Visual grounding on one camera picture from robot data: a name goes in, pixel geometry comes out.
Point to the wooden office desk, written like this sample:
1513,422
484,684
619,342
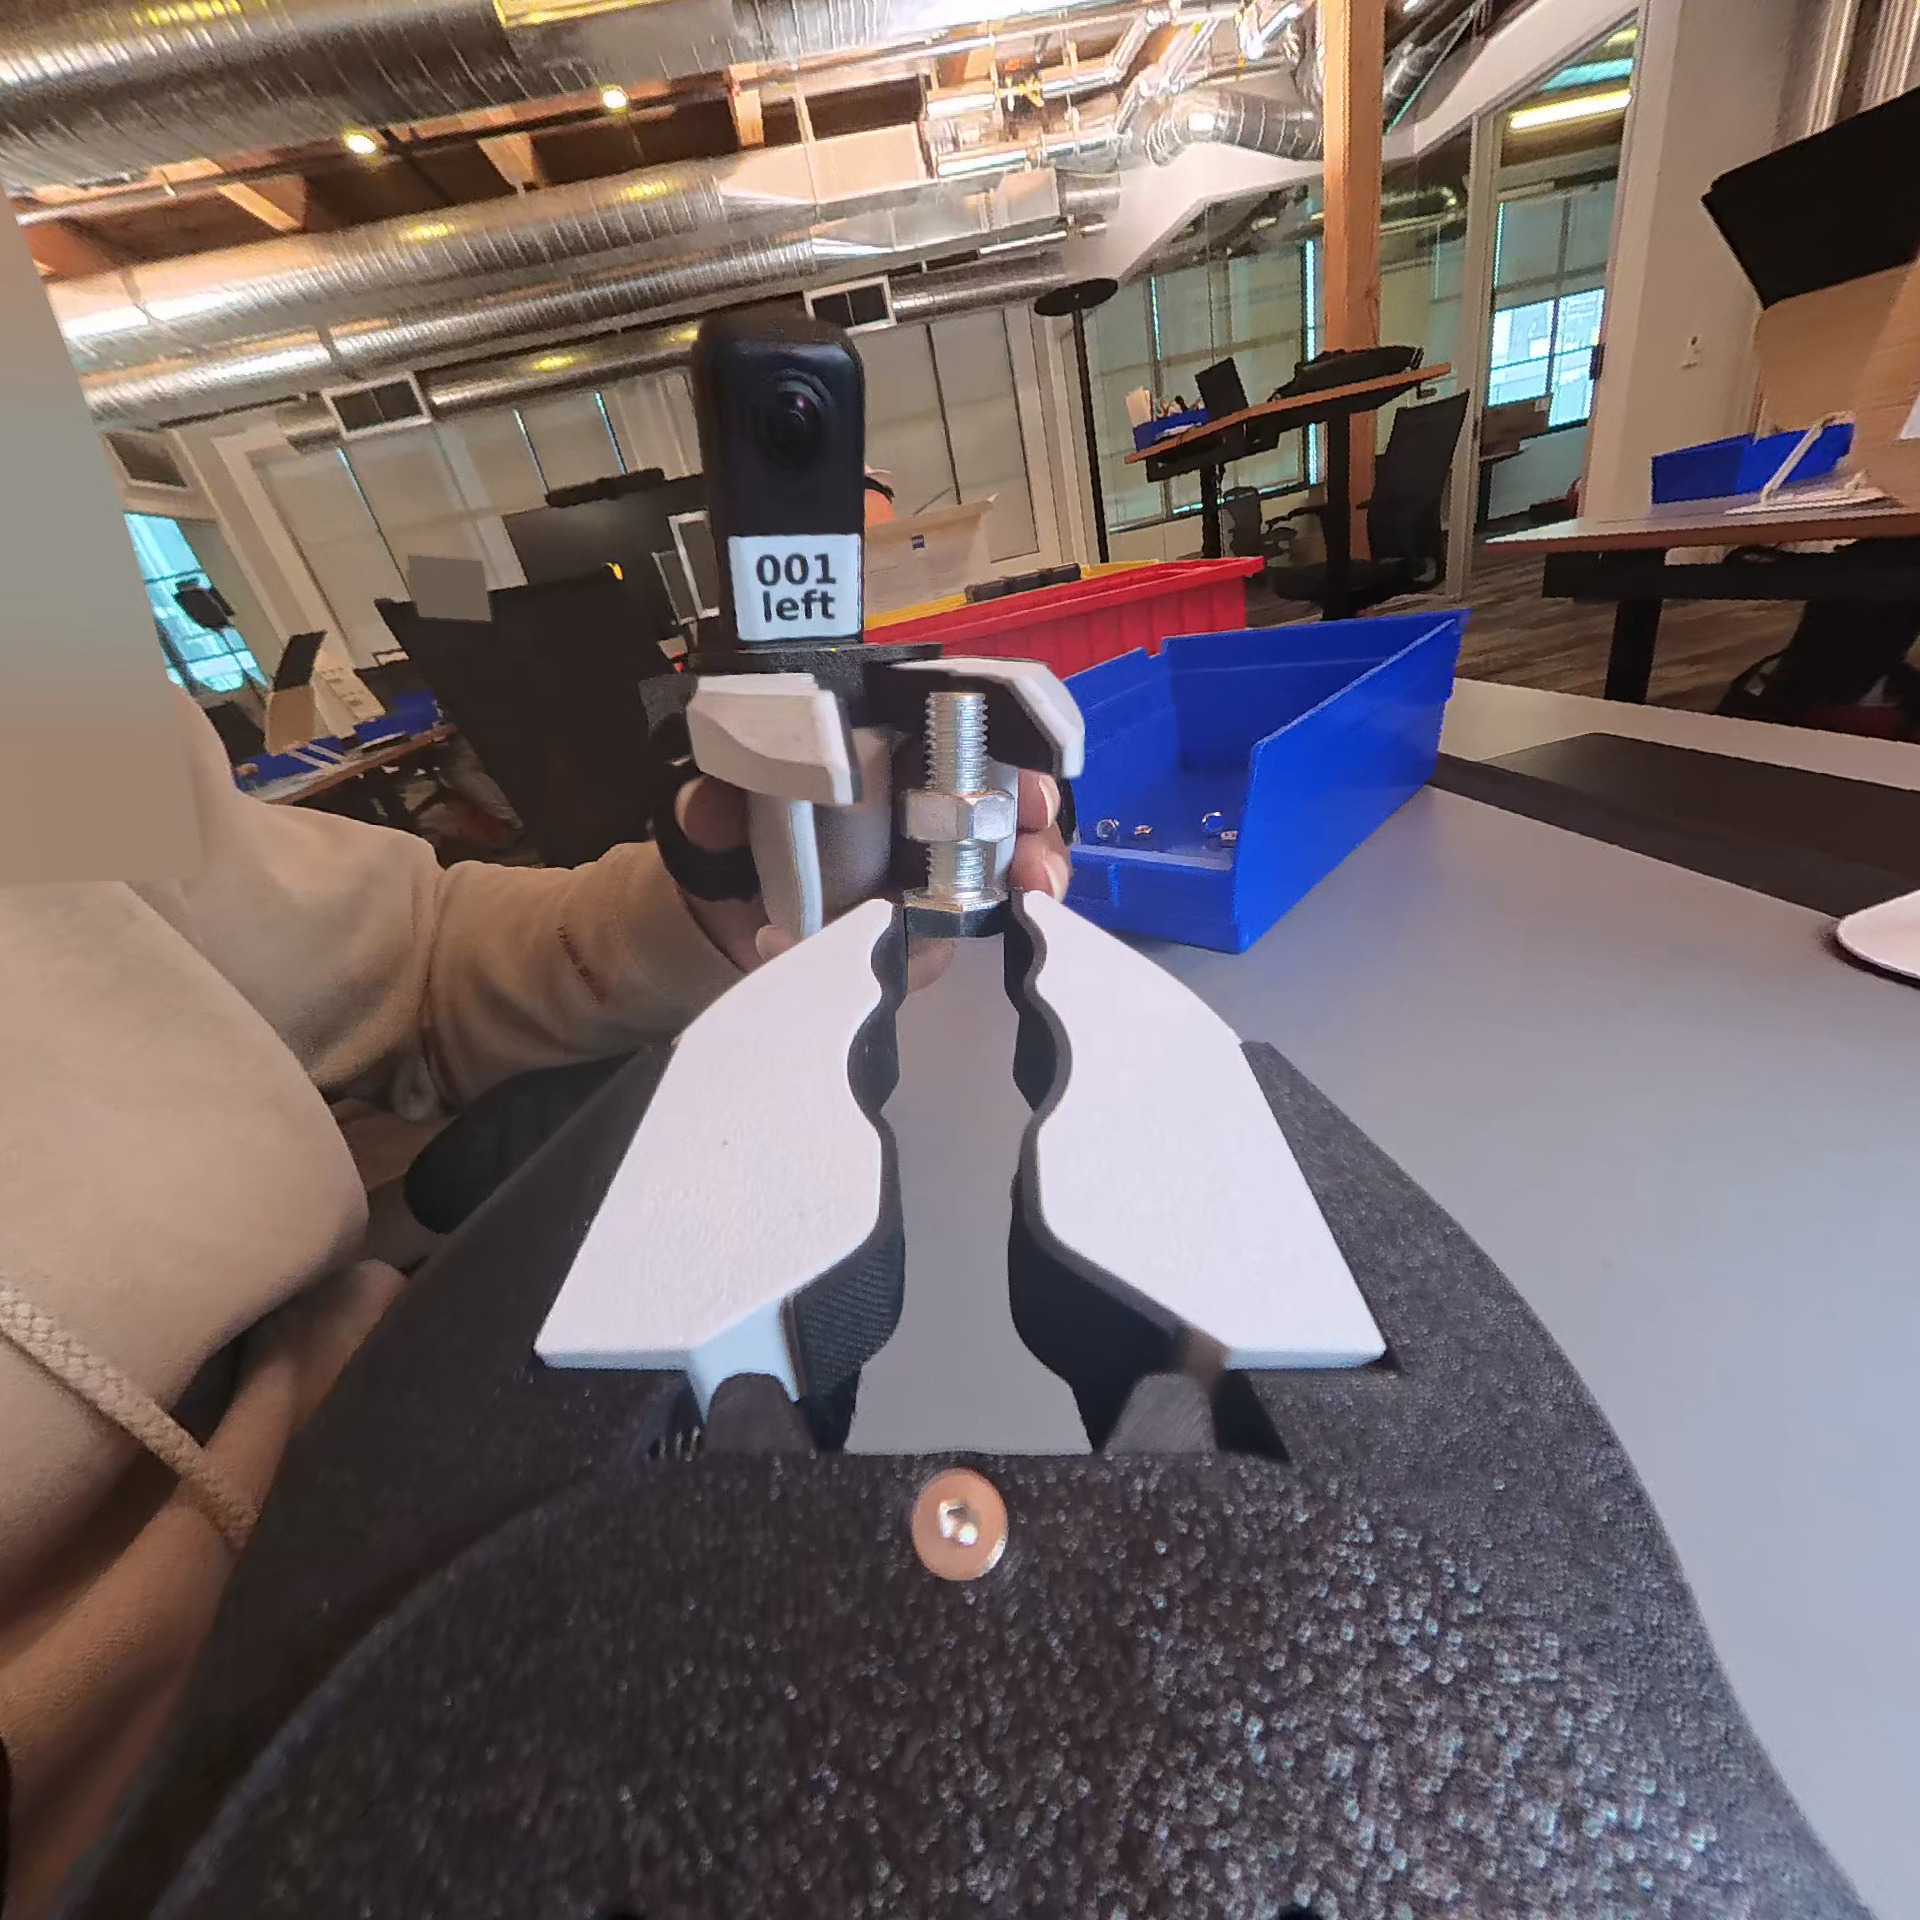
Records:
1710,532

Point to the black wrist rest pad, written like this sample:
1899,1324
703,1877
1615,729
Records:
509,1136

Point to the person's left forearm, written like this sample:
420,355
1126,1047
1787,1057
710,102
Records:
509,960

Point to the black floor lamp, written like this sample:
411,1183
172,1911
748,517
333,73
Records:
1085,422

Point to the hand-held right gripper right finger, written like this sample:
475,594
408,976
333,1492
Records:
1204,1184

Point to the black backpack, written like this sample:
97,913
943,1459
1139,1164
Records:
1360,370

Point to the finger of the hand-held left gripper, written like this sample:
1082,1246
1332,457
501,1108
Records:
1007,706
775,735

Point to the black mesh office chair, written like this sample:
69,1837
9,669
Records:
543,723

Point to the white document stand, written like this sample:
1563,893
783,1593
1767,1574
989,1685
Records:
1891,939

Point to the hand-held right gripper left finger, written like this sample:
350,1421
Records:
722,1184

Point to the person's left hand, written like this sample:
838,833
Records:
865,865

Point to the red plastic bin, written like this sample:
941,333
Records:
1139,610

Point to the wooden standing desk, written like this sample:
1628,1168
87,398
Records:
1293,398

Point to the blue plastic bin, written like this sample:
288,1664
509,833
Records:
1727,469
1339,811

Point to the person's torso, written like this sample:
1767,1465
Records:
149,1201

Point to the black computer monitor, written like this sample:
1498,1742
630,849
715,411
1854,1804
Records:
1833,198

